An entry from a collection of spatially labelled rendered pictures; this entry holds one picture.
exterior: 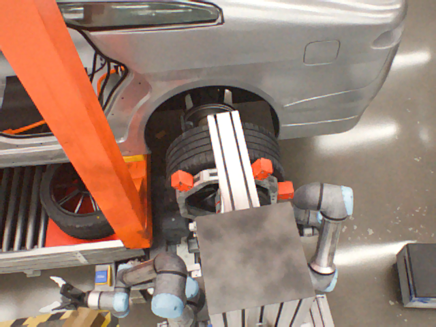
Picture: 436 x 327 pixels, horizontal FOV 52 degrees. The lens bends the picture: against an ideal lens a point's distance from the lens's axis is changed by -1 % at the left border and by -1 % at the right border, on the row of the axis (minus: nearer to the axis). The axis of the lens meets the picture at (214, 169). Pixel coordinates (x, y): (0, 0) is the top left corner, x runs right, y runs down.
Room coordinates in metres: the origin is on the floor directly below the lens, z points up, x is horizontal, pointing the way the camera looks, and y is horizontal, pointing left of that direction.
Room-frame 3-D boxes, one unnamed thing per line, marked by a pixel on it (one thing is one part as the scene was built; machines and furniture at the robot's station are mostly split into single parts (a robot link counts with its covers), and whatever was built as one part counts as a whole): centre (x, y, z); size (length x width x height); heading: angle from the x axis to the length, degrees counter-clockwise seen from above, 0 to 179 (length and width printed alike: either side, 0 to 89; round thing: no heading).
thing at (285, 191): (1.14, -0.37, 0.85); 0.09 x 0.08 x 0.07; 89
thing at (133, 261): (0.90, 0.55, 0.51); 0.20 x 0.14 x 0.13; 95
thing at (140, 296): (0.90, 0.61, 0.21); 0.10 x 0.10 x 0.42; 89
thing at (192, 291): (0.61, 0.20, 0.98); 0.13 x 0.12 x 0.14; 169
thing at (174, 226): (1.39, 0.30, 0.26); 0.42 x 0.18 x 0.35; 179
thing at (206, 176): (1.14, -0.05, 0.85); 0.54 x 0.07 x 0.54; 89
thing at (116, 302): (0.53, 0.48, 1.21); 0.11 x 0.08 x 0.09; 79
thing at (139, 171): (1.45, 0.50, 0.69); 0.52 x 0.17 x 0.35; 179
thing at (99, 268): (0.90, 0.58, 0.44); 0.43 x 0.17 x 0.03; 89
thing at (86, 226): (1.56, 0.85, 0.39); 0.66 x 0.66 x 0.24
